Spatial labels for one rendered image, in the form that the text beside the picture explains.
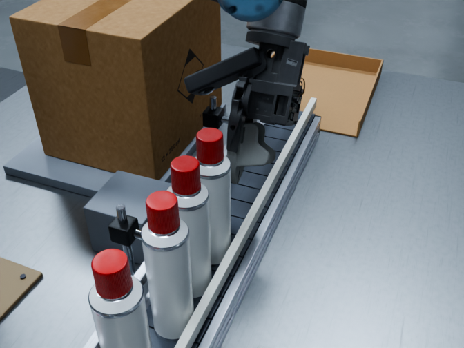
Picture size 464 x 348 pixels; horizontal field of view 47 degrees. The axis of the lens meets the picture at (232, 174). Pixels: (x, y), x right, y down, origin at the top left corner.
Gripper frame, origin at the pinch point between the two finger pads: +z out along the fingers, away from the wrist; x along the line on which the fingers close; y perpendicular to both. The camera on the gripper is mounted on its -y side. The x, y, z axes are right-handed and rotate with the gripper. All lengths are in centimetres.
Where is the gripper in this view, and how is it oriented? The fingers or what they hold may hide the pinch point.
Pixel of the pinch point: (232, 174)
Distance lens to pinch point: 77.6
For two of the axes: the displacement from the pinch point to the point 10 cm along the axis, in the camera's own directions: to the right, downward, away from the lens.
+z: -1.8, 9.7, 1.6
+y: 9.3, 2.2, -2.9
